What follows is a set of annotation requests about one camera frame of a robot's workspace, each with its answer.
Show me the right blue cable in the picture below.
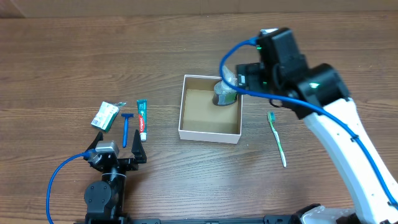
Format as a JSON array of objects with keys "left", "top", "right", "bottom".
[{"left": 219, "top": 36, "right": 398, "bottom": 210}]

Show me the clear soap pump bottle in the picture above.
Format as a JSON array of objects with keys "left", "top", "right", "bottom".
[{"left": 213, "top": 65, "right": 238, "bottom": 106}]

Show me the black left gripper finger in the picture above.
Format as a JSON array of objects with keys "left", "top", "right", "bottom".
[
  {"left": 131, "top": 129, "right": 147, "bottom": 164},
  {"left": 86, "top": 131, "right": 103, "bottom": 152}
]

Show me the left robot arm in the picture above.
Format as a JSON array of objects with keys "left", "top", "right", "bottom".
[{"left": 83, "top": 130, "right": 147, "bottom": 223}]

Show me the blue cable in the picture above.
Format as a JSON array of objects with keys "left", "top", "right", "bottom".
[
  {"left": 219, "top": 36, "right": 398, "bottom": 210},
  {"left": 45, "top": 149, "right": 96, "bottom": 224}
]

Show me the white green soap packet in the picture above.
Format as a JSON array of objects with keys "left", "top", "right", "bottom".
[{"left": 91, "top": 101, "right": 126, "bottom": 133}]

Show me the Colgate toothpaste tube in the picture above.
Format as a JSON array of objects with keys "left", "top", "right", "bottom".
[{"left": 137, "top": 100, "right": 147, "bottom": 142}]

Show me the green white toothbrush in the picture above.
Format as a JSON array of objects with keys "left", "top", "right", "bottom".
[{"left": 267, "top": 111, "right": 287, "bottom": 168}]

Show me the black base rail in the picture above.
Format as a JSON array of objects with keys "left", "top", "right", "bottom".
[{"left": 78, "top": 215, "right": 298, "bottom": 224}]

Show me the white cardboard box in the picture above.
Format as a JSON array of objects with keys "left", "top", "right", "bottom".
[{"left": 178, "top": 75, "right": 243, "bottom": 144}]

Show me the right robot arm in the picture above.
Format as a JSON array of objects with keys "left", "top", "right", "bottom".
[{"left": 236, "top": 55, "right": 397, "bottom": 223}]

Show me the blue disposable razor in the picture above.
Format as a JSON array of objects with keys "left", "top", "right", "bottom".
[{"left": 121, "top": 113, "right": 134, "bottom": 148}]

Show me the left blue cable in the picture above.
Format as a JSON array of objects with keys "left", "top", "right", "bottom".
[{"left": 45, "top": 149, "right": 96, "bottom": 224}]

